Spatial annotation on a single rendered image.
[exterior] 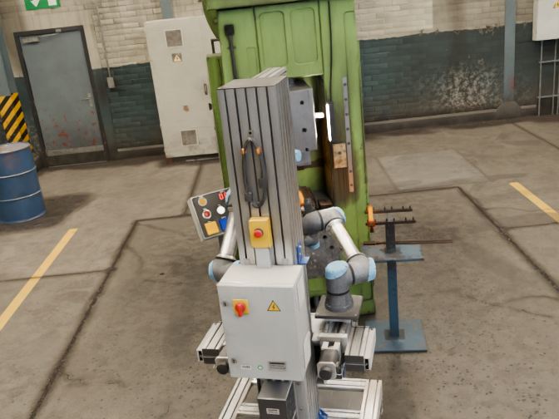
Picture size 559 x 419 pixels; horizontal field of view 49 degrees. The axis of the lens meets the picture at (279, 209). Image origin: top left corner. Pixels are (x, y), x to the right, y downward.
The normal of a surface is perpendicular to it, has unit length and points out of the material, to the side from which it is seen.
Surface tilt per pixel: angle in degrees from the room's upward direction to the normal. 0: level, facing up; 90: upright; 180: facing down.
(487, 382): 0
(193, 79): 90
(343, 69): 90
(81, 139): 90
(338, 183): 90
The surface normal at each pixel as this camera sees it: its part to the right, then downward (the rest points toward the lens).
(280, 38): 0.10, 0.33
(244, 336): -0.23, 0.36
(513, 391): -0.10, -0.94
